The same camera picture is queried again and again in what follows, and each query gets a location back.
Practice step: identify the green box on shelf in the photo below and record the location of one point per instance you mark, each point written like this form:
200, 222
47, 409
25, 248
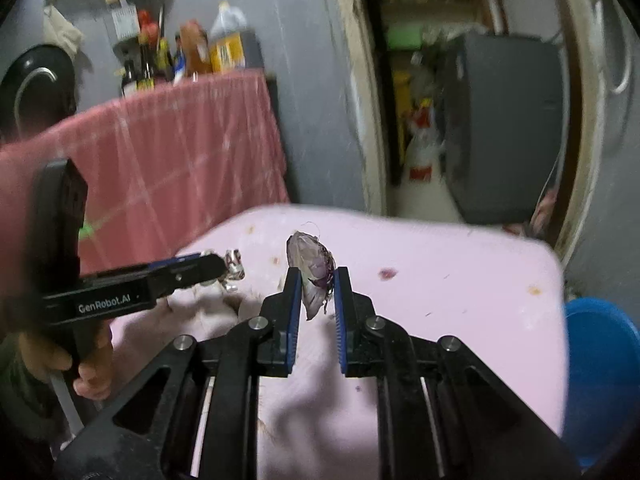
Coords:
405, 36

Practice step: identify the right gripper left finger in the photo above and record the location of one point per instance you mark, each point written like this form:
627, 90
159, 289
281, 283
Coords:
194, 397

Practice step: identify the large oil jug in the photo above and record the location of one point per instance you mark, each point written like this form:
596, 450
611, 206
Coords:
225, 43

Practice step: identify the wooden door frame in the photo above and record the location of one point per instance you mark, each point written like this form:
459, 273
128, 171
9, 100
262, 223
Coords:
584, 47

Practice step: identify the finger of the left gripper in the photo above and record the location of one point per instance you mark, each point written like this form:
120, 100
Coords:
207, 268
173, 260

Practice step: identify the purple onion peel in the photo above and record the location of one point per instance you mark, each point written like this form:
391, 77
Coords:
316, 266

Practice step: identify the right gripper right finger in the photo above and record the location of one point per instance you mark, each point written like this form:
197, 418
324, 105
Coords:
442, 412

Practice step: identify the dark soy sauce bottle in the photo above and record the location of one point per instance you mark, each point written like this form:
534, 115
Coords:
142, 77

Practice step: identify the foil scrap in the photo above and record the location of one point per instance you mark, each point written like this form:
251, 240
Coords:
235, 271

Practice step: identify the metal box grater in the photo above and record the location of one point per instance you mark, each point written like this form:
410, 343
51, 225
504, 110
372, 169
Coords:
124, 24

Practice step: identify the red white bottle on floor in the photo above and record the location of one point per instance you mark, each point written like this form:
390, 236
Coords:
424, 145

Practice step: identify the beige hanging towel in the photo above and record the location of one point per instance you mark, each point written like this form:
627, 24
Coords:
60, 32

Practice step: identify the person's left hand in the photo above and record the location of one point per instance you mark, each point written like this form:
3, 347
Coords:
95, 372

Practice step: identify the blue plastic bucket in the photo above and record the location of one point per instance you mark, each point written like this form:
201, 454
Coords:
603, 377

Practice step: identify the brown sauce bottle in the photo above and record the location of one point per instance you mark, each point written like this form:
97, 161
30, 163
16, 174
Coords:
195, 48

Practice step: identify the red checked counter cloth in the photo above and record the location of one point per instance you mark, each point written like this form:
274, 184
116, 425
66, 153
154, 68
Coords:
163, 167

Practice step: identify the black wok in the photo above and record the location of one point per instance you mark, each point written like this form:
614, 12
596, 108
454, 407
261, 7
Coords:
37, 91

